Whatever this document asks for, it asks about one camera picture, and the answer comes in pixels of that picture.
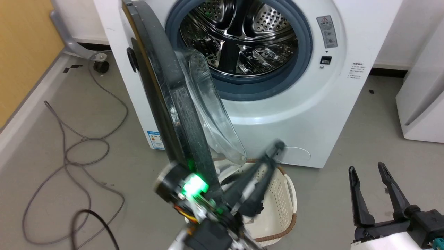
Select white front-load washing machine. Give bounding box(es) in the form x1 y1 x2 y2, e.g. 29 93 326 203
93 0 404 169

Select grey warning sticker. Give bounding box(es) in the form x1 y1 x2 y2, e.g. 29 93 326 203
316 15 338 49

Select small printed text sticker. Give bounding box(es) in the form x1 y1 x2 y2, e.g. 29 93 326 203
348 62 365 81

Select white cabinet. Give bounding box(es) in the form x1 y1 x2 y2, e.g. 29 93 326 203
395 20 444 144

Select black round washing machine door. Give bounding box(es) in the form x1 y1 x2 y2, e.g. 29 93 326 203
122 0 248 209

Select orange gripper wires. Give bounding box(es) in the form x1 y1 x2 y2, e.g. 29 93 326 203
173 204 200 223

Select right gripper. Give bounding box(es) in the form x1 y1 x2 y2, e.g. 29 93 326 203
348 162 444 250

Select grey metal stand leg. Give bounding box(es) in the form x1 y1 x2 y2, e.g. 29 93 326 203
50 10 109 61

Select round white filter cover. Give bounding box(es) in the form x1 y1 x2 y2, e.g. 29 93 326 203
277 146 311 166

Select cream perforated laundry basket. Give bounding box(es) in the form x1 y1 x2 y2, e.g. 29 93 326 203
213 159 298 247

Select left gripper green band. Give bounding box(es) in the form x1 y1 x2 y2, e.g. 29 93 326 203
154 140 286 250

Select long grey floor cable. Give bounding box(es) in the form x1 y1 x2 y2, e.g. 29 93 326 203
22 52 129 246

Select grey-blue rubber door gasket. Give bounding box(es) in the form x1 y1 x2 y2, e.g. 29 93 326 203
165 0 313 102

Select black floor cable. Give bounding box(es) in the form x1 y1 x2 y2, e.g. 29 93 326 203
71 209 120 250

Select stainless steel perforated drum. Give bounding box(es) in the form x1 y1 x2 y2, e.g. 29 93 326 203
179 0 299 79

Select blue energy label sticker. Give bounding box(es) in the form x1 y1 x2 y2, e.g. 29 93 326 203
146 130 166 150

